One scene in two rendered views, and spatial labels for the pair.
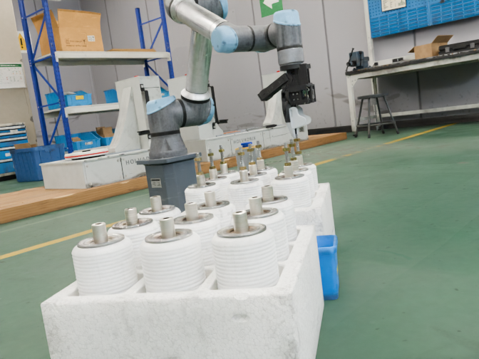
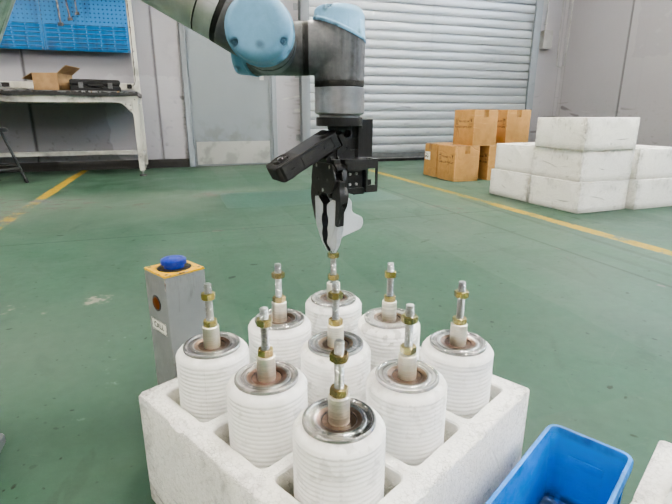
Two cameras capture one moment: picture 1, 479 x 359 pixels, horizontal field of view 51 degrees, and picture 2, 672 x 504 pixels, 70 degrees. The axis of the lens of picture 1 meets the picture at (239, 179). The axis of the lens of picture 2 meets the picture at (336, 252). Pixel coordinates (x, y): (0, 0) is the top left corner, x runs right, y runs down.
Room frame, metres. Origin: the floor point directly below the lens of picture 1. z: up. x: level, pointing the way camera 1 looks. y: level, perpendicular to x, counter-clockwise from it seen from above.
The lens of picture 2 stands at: (1.12, 0.47, 0.55)
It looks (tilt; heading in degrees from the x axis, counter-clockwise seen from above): 16 degrees down; 300
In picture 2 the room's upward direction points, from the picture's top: straight up
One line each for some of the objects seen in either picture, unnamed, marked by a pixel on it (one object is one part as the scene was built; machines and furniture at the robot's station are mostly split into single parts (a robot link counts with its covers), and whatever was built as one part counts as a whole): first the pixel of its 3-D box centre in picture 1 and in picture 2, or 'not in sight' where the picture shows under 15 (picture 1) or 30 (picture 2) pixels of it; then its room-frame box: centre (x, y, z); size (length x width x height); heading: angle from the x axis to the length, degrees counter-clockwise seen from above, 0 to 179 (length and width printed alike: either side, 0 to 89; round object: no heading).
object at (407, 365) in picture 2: (244, 177); (407, 365); (1.30, -0.01, 0.26); 0.02 x 0.02 x 0.03
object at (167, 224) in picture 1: (167, 228); not in sight; (0.77, 0.12, 0.26); 0.02 x 0.02 x 0.03
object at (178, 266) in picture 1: (177, 291); not in sight; (0.77, 0.12, 0.16); 0.10 x 0.10 x 0.18
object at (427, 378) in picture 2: (244, 181); (406, 375); (1.30, -0.01, 0.25); 0.08 x 0.08 x 0.01
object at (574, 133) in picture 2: not in sight; (585, 132); (1.27, -2.86, 0.45); 0.39 x 0.39 x 0.18; 49
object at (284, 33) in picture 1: (286, 30); (337, 47); (1.50, -0.19, 0.65); 0.09 x 0.08 x 0.11; 32
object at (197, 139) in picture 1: (237, 112); not in sight; (4.84, -0.06, 0.45); 1.51 x 0.57 x 0.74; 138
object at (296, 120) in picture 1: (296, 122); (346, 225); (1.48, -0.19, 0.38); 0.06 x 0.03 x 0.09; 61
